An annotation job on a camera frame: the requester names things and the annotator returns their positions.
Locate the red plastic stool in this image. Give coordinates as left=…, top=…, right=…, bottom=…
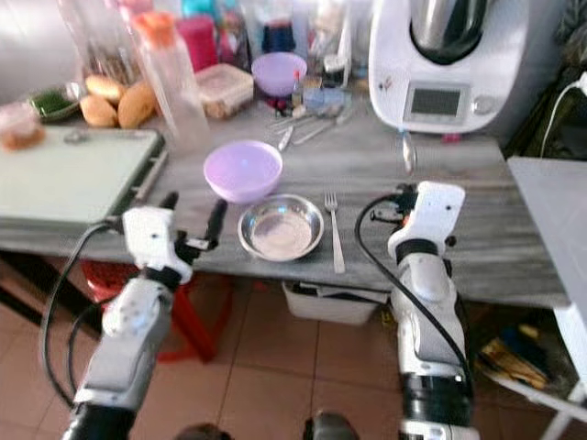
left=77, top=258, right=237, bottom=365

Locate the clear bottle with orange cap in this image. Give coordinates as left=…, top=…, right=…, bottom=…
left=130, top=10, right=208, bottom=153

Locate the brown bread roll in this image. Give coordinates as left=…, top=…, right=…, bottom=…
left=84, top=73, right=126, bottom=103
left=116, top=80, right=160, bottom=130
left=79, top=93, right=119, bottom=129

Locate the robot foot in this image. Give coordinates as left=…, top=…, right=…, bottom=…
left=302, top=410, right=360, bottom=440
left=173, top=423, right=232, bottom=440

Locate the stainless steel fork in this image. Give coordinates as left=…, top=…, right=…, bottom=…
left=323, top=191, right=348, bottom=276

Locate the white kitchen cooking machine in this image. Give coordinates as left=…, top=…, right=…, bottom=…
left=368, top=0, right=575, bottom=140

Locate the white plastic bin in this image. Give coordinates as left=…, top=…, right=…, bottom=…
left=281, top=279, right=379, bottom=327

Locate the pink plastic bottle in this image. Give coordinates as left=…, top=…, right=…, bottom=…
left=180, top=13, right=219, bottom=72

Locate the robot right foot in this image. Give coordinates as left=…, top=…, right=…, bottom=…
left=302, top=410, right=360, bottom=440

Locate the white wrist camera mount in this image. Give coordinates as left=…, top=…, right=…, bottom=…
left=386, top=180, right=467, bottom=269
left=121, top=205, right=184, bottom=272

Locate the stainless steel spoon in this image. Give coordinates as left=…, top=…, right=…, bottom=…
left=293, top=116, right=339, bottom=147
left=401, top=132, right=419, bottom=176

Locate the white side table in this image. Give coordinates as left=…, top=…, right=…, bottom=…
left=508, top=155, right=587, bottom=311

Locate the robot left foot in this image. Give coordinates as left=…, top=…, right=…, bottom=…
left=173, top=423, right=232, bottom=440

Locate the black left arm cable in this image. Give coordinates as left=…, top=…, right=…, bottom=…
left=39, top=218, right=126, bottom=412

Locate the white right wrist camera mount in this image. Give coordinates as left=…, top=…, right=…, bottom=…
left=386, top=180, right=467, bottom=269

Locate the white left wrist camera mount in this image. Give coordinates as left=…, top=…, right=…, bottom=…
left=121, top=205, right=184, bottom=272

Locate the large purple plastic bowl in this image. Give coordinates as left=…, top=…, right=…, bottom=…
left=203, top=138, right=284, bottom=205

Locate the green bowl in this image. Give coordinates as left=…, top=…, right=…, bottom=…
left=28, top=83, right=84, bottom=123

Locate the stainless steel plate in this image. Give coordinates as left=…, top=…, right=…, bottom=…
left=237, top=192, right=327, bottom=264

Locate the small purple plastic bowl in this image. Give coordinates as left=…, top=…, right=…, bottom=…
left=250, top=51, right=309, bottom=99

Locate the clear plastic food container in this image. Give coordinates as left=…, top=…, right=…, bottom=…
left=194, top=62, right=256, bottom=121

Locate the pink round food tub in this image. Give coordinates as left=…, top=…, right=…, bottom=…
left=0, top=100, right=48, bottom=153

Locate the white power cable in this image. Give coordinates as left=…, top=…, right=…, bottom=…
left=538, top=77, right=587, bottom=159

